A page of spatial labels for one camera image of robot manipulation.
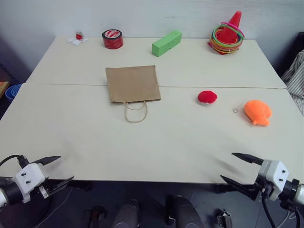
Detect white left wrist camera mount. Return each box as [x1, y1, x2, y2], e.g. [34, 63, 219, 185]
[14, 162, 49, 204]

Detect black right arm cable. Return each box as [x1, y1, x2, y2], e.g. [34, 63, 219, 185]
[262, 187, 301, 228]

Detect green rectangular box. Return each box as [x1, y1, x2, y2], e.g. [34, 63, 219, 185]
[152, 30, 183, 58]

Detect green plastic toss ring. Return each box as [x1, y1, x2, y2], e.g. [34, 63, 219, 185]
[211, 25, 243, 46]

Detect brown paper bag twine handles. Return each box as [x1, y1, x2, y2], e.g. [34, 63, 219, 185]
[105, 65, 162, 124]

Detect white thin cable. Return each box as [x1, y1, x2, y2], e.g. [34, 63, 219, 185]
[277, 210, 295, 228]

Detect pink plastic toss ring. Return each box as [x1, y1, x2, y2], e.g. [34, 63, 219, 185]
[220, 21, 246, 39]

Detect yellow plastic toss ring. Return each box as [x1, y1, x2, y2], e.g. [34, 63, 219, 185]
[210, 33, 244, 51]

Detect orange plastic toss ring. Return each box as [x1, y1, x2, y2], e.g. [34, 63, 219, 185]
[210, 38, 243, 54]

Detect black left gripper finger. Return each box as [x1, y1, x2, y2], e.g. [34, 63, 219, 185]
[48, 176, 75, 197]
[31, 155, 62, 167]

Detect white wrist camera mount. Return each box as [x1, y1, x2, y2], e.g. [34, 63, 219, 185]
[14, 162, 49, 204]
[257, 160, 290, 201]

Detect red adhesive tape roll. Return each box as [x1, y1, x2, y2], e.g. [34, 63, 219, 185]
[102, 29, 124, 50]

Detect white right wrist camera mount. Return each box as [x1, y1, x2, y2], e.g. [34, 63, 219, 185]
[257, 160, 290, 201]

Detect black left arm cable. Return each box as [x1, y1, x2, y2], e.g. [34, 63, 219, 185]
[0, 154, 30, 168]

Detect person in striped shirt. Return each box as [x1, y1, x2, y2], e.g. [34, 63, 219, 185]
[281, 49, 304, 110]

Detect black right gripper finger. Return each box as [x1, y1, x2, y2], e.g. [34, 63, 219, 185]
[231, 152, 265, 166]
[219, 174, 260, 202]

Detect orange plush toy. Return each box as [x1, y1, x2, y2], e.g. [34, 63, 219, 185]
[244, 99, 272, 127]

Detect red plastic cone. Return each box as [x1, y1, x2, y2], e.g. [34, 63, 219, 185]
[208, 11, 243, 57]

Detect blue plastic bucket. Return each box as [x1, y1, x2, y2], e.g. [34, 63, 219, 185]
[5, 83, 23, 103]

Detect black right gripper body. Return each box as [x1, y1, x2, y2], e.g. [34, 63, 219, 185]
[247, 163, 274, 203]

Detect dark metal foot bracket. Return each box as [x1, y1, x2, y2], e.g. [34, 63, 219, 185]
[84, 206, 108, 228]
[215, 208, 233, 228]

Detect dark rounded shape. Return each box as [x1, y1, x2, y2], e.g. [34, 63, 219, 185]
[111, 199, 141, 228]
[165, 194, 203, 228]

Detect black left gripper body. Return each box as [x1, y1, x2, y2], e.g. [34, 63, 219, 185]
[35, 162, 57, 199]

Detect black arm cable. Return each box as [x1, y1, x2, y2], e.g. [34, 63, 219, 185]
[0, 154, 30, 168]
[262, 187, 301, 228]

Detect red plush toy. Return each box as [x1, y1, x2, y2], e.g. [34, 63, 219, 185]
[197, 90, 218, 105]

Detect wooden board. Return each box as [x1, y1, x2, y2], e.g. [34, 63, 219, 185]
[0, 81, 10, 98]

